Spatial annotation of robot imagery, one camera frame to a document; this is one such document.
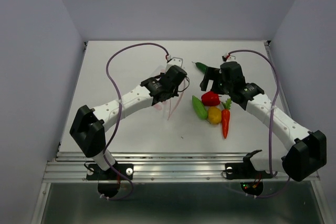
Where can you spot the light green toy gourd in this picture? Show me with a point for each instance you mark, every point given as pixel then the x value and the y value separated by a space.
pixel 199 108

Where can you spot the orange toy carrot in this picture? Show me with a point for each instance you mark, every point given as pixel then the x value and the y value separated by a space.
pixel 226 117

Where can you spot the dark green toy cucumber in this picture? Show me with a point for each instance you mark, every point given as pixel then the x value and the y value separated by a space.
pixel 201 67

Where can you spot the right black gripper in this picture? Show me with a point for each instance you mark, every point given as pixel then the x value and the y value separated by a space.
pixel 211 74

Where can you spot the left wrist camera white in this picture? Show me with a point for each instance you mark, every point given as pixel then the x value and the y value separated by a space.
pixel 174 61

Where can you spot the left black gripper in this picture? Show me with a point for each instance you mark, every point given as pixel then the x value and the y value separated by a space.
pixel 175 92

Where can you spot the clear zip top bag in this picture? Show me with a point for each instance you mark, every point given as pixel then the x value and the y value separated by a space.
pixel 167 108

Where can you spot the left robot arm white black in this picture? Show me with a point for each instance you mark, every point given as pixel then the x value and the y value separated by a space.
pixel 91 124

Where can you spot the yellow toy potato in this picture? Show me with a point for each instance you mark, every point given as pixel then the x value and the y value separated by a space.
pixel 214 115

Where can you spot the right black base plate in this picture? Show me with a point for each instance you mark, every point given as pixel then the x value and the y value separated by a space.
pixel 244 169

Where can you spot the red toy bell pepper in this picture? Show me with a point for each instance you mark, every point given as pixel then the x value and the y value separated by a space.
pixel 210 99

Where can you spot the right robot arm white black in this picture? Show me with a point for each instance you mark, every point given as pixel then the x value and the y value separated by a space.
pixel 306 150

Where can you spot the aluminium frame rail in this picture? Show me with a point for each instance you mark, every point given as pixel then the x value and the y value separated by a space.
pixel 148 167

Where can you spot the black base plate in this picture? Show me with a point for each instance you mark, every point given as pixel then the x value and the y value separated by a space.
pixel 94 172
pixel 244 169

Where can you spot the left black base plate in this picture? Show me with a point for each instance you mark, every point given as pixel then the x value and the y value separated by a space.
pixel 94 172

